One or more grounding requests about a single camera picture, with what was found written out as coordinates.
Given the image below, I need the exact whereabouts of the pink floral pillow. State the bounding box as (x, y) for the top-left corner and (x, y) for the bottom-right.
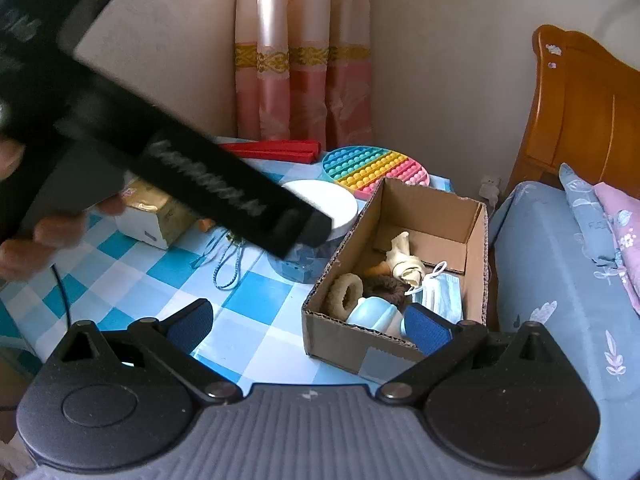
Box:
(593, 182), (640, 317)

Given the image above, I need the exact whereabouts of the person's left hand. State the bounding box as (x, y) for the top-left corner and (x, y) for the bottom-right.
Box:
(0, 139), (127, 280)

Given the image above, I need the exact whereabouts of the blue checked tablecloth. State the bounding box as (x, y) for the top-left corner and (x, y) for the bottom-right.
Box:
(0, 135), (456, 397)

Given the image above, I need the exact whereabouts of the red folding fan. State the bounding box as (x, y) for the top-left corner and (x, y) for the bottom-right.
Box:
(218, 139), (322, 165)

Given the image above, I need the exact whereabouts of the black cable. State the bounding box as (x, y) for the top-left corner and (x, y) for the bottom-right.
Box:
(49, 264), (72, 332)

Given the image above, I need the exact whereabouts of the brown hair scrunchie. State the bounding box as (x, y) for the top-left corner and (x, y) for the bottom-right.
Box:
(362, 274), (411, 306)

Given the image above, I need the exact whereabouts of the blue tasselled sachet pouch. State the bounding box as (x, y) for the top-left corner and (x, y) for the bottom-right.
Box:
(190, 227), (251, 291)

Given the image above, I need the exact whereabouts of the pink curtain with gold band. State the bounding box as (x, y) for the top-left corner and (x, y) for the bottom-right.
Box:
(233, 0), (375, 151)

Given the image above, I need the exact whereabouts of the rainbow pop bubble toy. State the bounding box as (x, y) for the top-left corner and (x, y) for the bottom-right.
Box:
(321, 145), (431, 199)

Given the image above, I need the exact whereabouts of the blue floral pillow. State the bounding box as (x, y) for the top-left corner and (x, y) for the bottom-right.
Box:
(558, 162), (627, 272)

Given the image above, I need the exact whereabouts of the pale yellow knotted cloth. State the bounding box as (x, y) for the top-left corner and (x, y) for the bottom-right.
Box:
(387, 231), (427, 289)

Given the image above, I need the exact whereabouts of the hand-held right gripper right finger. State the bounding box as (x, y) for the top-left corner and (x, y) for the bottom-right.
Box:
(375, 303), (566, 406)

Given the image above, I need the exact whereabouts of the blue face mask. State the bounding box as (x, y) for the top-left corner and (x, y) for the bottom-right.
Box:
(405, 261), (466, 325)

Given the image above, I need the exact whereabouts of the gold tissue pack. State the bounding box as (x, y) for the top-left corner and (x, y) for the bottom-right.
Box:
(113, 174), (202, 251)

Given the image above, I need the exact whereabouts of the white wall plug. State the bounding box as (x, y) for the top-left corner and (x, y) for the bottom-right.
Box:
(478, 174), (503, 200)

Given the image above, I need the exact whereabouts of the cream hair scrunchie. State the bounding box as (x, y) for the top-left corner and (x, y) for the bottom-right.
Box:
(324, 273), (365, 319)

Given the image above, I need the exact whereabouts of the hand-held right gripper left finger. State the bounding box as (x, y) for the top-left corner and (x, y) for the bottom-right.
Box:
(47, 298), (245, 406)

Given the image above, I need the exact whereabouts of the blue squishy dinosaur toy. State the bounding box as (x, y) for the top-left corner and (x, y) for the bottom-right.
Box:
(346, 295), (407, 339)

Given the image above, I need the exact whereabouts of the blue floral bed sheet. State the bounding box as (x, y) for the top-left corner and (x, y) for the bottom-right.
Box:
(489, 181), (640, 480)

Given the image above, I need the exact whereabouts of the wooden bed headboard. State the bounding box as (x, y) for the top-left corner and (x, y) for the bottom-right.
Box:
(509, 23), (640, 201)

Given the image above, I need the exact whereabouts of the clear jar with white lid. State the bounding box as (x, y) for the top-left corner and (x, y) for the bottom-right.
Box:
(264, 179), (360, 285)

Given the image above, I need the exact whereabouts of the cardboard box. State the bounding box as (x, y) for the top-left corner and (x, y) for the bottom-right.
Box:
(301, 177), (490, 377)

